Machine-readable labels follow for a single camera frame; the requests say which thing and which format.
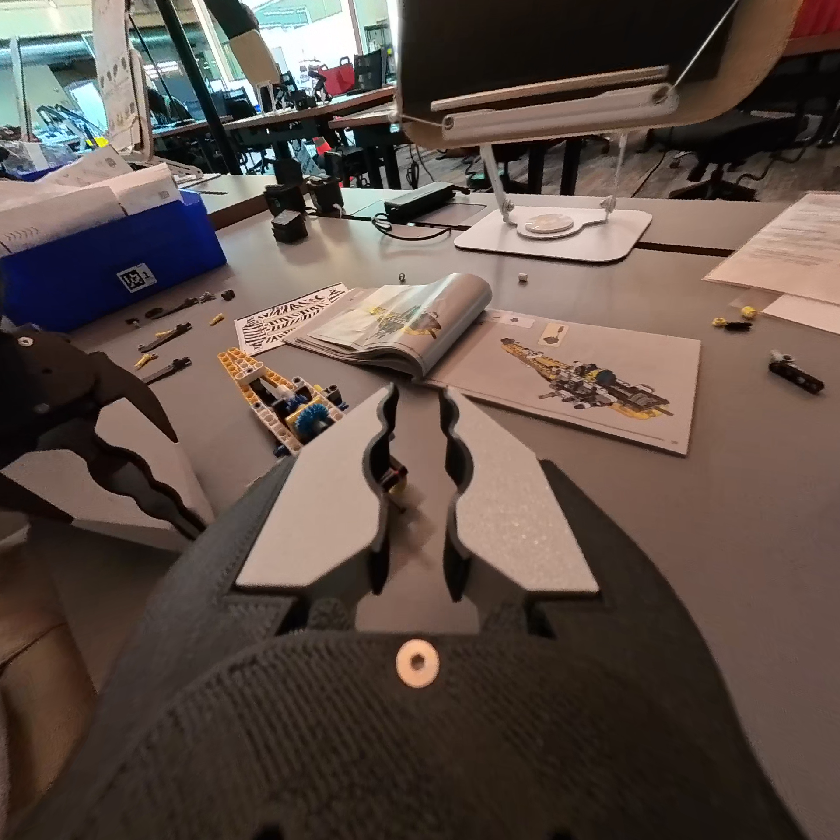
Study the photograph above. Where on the small black yellow lego pin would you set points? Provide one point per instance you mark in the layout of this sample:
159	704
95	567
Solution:
396	484

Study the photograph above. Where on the black office chair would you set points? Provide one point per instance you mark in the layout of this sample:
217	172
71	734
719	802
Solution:
722	164

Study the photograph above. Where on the red bag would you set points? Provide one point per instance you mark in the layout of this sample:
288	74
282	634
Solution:
338	77

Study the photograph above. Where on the white backed monitor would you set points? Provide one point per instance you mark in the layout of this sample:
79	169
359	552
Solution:
121	72

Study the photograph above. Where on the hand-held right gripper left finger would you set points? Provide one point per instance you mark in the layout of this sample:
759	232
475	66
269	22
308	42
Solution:
315	518

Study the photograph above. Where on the printed paper sheet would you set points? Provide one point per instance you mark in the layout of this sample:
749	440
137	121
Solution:
794	249

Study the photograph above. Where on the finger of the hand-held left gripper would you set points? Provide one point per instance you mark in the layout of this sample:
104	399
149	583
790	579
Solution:
59	476
161	456

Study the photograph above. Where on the background wooden desk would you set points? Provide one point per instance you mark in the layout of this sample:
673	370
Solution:
315	108

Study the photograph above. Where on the small black box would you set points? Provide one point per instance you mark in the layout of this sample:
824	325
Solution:
325	193
283	197
289	226

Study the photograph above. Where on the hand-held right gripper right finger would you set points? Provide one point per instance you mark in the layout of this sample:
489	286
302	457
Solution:
518	525

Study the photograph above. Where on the black slanted pole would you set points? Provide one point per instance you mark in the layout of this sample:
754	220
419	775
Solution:
197	85

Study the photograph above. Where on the plain white paper sheet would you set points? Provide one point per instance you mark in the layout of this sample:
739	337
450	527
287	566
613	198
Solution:
807	315

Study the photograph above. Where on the black white sticker sheet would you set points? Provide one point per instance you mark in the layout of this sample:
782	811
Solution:
275	321

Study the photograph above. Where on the scattered small lego pieces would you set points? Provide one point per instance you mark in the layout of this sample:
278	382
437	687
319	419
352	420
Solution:
167	334

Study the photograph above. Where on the white monitor stand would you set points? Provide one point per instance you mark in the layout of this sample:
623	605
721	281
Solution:
577	239

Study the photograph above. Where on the white paper bags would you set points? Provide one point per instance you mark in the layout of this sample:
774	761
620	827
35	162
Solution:
79	190

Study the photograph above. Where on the black power adapter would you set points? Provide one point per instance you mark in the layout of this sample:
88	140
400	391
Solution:
420	197

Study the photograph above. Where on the black lego beam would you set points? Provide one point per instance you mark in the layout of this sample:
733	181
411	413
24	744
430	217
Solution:
797	374

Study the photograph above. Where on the small yellow black pieces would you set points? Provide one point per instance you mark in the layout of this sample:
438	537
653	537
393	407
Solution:
738	324

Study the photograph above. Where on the partly built lego model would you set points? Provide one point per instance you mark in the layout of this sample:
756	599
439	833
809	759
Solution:
262	387

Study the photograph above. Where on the blue plastic bin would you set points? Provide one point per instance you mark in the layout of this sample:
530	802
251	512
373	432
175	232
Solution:
72	279

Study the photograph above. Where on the open lego instruction booklet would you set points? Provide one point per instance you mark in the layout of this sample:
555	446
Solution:
590	354

